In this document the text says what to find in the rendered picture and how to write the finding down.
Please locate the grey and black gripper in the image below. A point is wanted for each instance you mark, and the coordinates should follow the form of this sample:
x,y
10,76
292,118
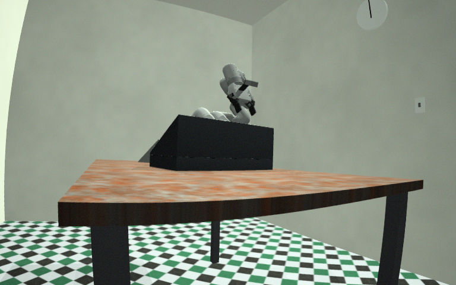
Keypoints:
x,y
240,98

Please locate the grey switch console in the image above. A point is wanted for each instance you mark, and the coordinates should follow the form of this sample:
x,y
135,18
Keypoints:
x,y
201,144

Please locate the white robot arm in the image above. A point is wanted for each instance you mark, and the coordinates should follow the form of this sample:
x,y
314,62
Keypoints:
x,y
231,75

